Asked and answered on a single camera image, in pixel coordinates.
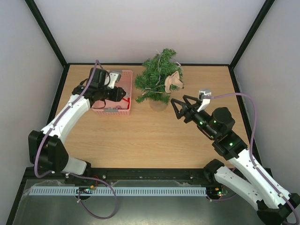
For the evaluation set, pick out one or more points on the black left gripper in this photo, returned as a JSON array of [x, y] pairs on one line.
[[116, 96]]

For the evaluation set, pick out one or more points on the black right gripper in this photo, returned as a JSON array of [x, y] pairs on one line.
[[188, 110]]

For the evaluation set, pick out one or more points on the pink perforated plastic basket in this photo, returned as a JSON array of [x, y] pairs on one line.
[[119, 85]]

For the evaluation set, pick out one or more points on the round wooden tree base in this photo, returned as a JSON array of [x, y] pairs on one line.
[[157, 106]]

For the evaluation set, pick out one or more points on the small green christmas tree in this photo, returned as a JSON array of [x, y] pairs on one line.
[[149, 95]]

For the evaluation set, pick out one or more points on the clear led string lights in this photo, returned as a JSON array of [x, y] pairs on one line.
[[157, 69]]

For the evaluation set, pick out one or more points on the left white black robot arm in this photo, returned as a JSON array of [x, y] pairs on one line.
[[46, 147]]

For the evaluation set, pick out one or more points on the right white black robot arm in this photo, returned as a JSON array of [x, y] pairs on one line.
[[273, 203]]

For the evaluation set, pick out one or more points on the red ribbon bow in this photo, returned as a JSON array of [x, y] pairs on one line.
[[128, 100]]

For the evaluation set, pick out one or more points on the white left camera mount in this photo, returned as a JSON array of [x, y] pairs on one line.
[[111, 84]]

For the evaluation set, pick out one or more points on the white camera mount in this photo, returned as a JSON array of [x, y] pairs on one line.
[[204, 104], [111, 84]]

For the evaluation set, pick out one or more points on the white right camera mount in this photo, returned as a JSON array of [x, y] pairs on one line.
[[204, 104]]

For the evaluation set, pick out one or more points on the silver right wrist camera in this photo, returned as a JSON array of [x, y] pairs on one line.
[[204, 93]]

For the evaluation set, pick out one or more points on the black front frame rail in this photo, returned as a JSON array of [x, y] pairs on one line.
[[189, 176]]

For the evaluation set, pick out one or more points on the light blue slotted cable duct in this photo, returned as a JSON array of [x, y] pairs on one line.
[[119, 191]]

